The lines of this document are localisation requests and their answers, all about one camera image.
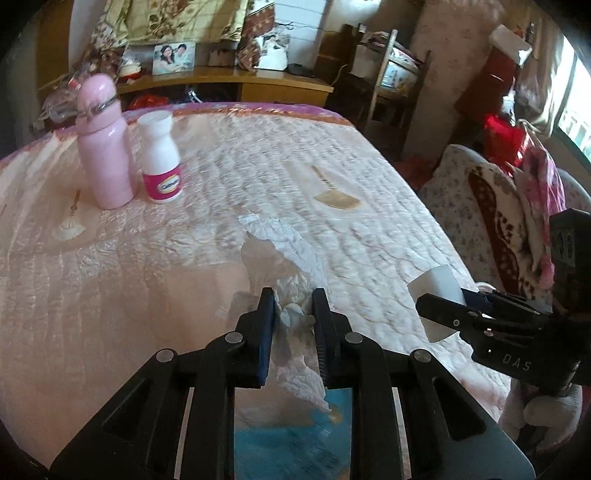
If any red item on floor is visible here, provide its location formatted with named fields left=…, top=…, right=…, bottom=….
left=402, top=157, right=435, bottom=178

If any wooden chair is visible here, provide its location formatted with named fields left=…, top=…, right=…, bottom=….
left=365, top=28, right=432, bottom=158

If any window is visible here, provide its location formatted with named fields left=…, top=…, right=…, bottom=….
left=554, top=37, right=591, bottom=162

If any pink floral cloth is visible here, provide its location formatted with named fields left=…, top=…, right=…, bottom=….
left=515, top=131, right=566, bottom=287

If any pink plastic bottle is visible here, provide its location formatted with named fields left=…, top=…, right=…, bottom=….
left=76, top=76, right=134, bottom=209

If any yellow floral hanging cloth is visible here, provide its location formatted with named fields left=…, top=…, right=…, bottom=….
left=99, top=0, right=254, bottom=49

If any red bag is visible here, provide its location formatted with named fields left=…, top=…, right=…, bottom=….
left=484, top=113, right=527, bottom=176

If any red item under cabinet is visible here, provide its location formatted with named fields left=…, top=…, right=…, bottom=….
left=129, top=95, right=169, bottom=110

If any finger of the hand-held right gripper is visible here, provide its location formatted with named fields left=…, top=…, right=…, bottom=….
left=461, top=287, right=555, bottom=320
left=416, top=293, right=550, bottom=344

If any armchair with floral cover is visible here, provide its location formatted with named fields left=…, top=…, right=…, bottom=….
left=418, top=144, right=591, bottom=306

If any white bottle pink label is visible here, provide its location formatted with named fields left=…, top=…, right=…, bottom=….
left=137, top=112, right=184, bottom=205

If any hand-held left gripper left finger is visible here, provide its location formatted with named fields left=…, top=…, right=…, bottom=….
left=50, top=287, right=278, bottom=480

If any framed photo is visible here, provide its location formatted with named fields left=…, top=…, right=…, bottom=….
left=152, top=42, right=197, bottom=76

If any white tissue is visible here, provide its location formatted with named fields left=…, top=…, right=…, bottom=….
left=238, top=211, right=333, bottom=414

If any red hanging garment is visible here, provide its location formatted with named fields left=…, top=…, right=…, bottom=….
left=455, top=25, right=532, bottom=125

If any small white paper piece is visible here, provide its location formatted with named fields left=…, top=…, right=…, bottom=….
left=407, top=265, right=465, bottom=343

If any blue snack packet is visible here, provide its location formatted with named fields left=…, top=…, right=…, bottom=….
left=235, top=388, right=354, bottom=480

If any wooden cabinet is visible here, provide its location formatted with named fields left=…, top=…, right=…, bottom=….
left=115, top=67, right=334, bottom=112

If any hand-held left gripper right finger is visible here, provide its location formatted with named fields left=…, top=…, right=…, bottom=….
left=311, top=287, right=532, bottom=480

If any person's right hand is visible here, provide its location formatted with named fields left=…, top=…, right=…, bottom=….
left=501, top=382, right=583, bottom=452

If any clear plastic wrapped bundle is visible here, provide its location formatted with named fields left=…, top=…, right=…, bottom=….
left=41, top=74, right=88, bottom=126

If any white bag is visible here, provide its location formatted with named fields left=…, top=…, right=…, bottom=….
left=255, top=34, right=289, bottom=70

